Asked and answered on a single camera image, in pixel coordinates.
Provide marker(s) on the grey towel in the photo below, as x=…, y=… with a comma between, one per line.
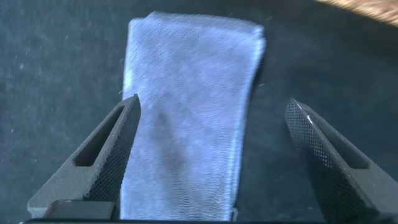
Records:
x=192, y=109

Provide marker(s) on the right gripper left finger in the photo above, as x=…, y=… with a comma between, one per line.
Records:
x=102, y=174

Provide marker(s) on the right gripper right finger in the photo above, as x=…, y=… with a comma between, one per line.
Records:
x=339, y=180

